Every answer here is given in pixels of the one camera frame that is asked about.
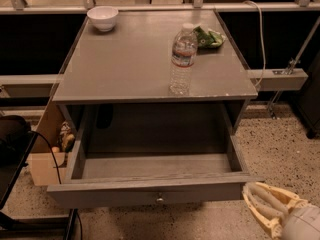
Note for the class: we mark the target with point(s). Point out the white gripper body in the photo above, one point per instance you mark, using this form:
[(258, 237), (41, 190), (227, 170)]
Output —
[(301, 224)]

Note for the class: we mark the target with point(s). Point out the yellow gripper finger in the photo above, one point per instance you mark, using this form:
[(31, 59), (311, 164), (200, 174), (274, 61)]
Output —
[(270, 223), (283, 194)]

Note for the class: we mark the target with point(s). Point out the grey top drawer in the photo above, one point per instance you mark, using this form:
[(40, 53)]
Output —
[(145, 154)]

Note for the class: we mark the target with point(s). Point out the grey wooden drawer cabinet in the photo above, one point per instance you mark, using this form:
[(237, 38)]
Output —
[(116, 84)]

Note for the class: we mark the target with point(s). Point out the dark cabinet at right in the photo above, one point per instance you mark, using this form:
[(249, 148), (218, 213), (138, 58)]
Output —
[(308, 99)]

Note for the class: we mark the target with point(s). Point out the green chip bag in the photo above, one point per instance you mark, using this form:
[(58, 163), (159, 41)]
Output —
[(209, 39)]

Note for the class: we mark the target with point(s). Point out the clear plastic water bottle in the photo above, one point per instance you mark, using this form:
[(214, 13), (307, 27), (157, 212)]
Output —
[(184, 50)]

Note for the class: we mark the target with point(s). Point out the snack items in box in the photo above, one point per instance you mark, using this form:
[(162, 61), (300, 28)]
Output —
[(66, 139)]

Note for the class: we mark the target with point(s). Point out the cardboard box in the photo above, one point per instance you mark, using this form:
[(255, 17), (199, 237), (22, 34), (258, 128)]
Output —
[(47, 167)]

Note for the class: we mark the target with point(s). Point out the white ceramic bowl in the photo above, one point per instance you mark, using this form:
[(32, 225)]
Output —
[(103, 17)]

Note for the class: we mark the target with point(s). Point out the black chair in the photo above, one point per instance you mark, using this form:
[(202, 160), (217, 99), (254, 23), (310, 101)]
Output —
[(16, 143)]

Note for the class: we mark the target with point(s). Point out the metal railing frame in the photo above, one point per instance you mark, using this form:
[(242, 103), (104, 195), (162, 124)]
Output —
[(37, 36)]

